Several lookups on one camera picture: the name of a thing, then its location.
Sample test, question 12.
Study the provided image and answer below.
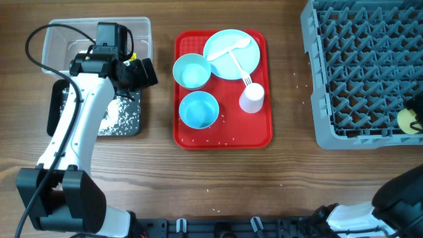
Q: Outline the mint green bowl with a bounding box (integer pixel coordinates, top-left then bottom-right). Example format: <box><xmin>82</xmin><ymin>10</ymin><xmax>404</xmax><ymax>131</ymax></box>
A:
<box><xmin>173</xmin><ymin>53</ymin><xmax>212</xmax><ymax>91</ymax></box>

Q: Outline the white rice pile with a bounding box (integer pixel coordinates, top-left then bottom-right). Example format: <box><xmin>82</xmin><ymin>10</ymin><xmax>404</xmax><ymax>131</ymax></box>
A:
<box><xmin>58</xmin><ymin>86</ymin><xmax>140</xmax><ymax>136</ymax></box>

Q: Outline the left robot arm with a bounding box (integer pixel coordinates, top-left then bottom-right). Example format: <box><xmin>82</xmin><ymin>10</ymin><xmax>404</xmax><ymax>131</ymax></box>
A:
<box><xmin>17</xmin><ymin>22</ymin><xmax>158</xmax><ymax>237</ymax></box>

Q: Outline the yellow plastic cup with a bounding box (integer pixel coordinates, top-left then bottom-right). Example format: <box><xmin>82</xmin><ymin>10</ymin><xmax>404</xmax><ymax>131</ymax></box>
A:
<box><xmin>397</xmin><ymin>108</ymin><xmax>422</xmax><ymax>135</ymax></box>

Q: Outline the white plastic spoon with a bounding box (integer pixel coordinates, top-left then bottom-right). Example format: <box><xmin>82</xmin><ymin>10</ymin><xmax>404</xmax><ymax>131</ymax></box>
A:
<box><xmin>206</xmin><ymin>37</ymin><xmax>251</xmax><ymax>61</ymax></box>

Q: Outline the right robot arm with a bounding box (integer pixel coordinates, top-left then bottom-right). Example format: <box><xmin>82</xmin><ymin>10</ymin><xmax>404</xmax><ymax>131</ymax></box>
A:
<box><xmin>299</xmin><ymin>165</ymin><xmax>422</xmax><ymax>238</ymax></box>

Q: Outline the blue bowl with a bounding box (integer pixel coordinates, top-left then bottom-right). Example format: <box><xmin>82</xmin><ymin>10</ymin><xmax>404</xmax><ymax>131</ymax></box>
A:
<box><xmin>178</xmin><ymin>91</ymin><xmax>220</xmax><ymax>130</ymax></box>

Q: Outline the grey dishwasher rack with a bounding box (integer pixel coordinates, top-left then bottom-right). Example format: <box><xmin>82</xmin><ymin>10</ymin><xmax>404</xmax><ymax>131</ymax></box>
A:
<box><xmin>300</xmin><ymin>0</ymin><xmax>422</xmax><ymax>149</ymax></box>

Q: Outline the white plastic cup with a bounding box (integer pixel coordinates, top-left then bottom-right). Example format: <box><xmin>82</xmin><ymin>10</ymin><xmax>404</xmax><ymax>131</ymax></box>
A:
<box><xmin>239</xmin><ymin>83</ymin><xmax>264</xmax><ymax>114</ymax></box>

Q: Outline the white plastic fork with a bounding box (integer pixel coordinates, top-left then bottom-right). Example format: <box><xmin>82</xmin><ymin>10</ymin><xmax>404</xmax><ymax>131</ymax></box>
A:
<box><xmin>229</xmin><ymin>51</ymin><xmax>252</xmax><ymax>87</ymax></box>

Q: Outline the yellow snack wrapper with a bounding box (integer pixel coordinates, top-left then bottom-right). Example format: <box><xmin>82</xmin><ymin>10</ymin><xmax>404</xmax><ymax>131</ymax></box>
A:
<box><xmin>127</xmin><ymin>53</ymin><xmax>137</xmax><ymax>62</ymax></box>

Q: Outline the clear plastic bin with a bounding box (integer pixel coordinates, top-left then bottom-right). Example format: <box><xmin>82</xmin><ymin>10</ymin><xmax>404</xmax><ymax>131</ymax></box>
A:
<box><xmin>42</xmin><ymin>17</ymin><xmax>153</xmax><ymax>75</ymax></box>

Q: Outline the red serving tray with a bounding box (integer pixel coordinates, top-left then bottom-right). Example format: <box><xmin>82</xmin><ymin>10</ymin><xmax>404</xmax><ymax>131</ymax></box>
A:
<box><xmin>173</xmin><ymin>29</ymin><xmax>273</xmax><ymax>149</ymax></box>

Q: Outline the light blue plate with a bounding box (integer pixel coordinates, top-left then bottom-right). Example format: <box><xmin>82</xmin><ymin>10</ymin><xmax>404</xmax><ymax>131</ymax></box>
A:
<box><xmin>202</xmin><ymin>28</ymin><xmax>262</xmax><ymax>81</ymax></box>

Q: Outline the black plastic tray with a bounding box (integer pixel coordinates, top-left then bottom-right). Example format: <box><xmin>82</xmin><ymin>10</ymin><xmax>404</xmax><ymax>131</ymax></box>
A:
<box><xmin>46</xmin><ymin>79</ymin><xmax>141</xmax><ymax>137</ymax></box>

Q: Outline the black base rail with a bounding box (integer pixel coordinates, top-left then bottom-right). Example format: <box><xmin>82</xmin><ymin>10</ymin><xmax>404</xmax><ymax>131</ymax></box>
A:
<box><xmin>75</xmin><ymin>217</ymin><xmax>369</xmax><ymax>238</ymax></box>

